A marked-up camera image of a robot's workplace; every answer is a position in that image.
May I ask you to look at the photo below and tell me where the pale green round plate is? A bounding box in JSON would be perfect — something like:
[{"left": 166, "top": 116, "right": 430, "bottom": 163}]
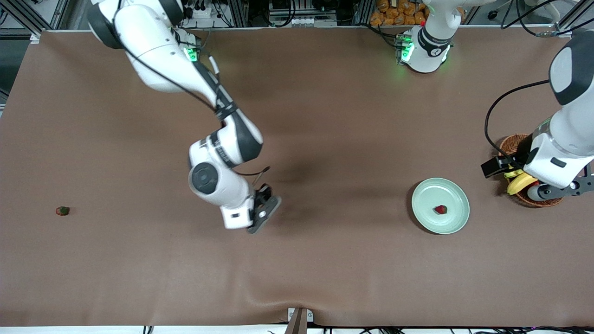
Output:
[{"left": 411, "top": 178, "right": 470, "bottom": 235}]

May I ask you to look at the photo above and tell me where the brown wicker basket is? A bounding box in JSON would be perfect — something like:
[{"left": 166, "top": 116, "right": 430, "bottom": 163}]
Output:
[{"left": 499, "top": 134, "right": 564, "bottom": 208}]

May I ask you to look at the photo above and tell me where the large yellow banana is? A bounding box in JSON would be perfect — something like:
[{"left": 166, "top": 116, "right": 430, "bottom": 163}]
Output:
[{"left": 507, "top": 174, "right": 538, "bottom": 195}]

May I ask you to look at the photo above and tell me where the brown table mat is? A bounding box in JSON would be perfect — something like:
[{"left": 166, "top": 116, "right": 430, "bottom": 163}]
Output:
[{"left": 0, "top": 27, "right": 594, "bottom": 328}]

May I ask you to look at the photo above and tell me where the long white power strip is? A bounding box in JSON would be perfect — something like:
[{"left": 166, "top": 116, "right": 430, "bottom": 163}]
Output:
[{"left": 269, "top": 16, "right": 337, "bottom": 27}]

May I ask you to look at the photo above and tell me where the bag of orange buns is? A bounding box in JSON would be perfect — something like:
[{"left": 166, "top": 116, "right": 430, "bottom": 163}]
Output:
[{"left": 370, "top": 0, "right": 430, "bottom": 26}]

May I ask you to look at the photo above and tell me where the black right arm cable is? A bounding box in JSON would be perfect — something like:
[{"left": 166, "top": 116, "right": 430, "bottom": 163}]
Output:
[{"left": 123, "top": 44, "right": 271, "bottom": 178}]

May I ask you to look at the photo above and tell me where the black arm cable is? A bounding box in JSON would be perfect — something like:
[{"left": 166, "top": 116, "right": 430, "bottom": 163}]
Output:
[
  {"left": 123, "top": 44, "right": 271, "bottom": 178},
  {"left": 484, "top": 80, "right": 553, "bottom": 165}
]

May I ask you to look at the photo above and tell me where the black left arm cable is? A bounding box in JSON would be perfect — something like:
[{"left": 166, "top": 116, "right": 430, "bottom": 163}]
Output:
[{"left": 484, "top": 80, "right": 553, "bottom": 165}]

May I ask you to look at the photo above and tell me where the grey support post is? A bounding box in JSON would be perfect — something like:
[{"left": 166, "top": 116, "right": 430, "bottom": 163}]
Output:
[{"left": 284, "top": 308, "right": 308, "bottom": 334}]

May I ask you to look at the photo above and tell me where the aluminium frame strut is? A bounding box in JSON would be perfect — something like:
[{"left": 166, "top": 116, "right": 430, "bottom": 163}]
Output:
[
  {"left": 555, "top": 0, "right": 594, "bottom": 39},
  {"left": 2, "top": 0, "right": 43, "bottom": 39}
]

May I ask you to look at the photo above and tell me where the aluminium frame post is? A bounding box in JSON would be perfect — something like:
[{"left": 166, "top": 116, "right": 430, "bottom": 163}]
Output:
[{"left": 227, "top": 0, "right": 249, "bottom": 27}]

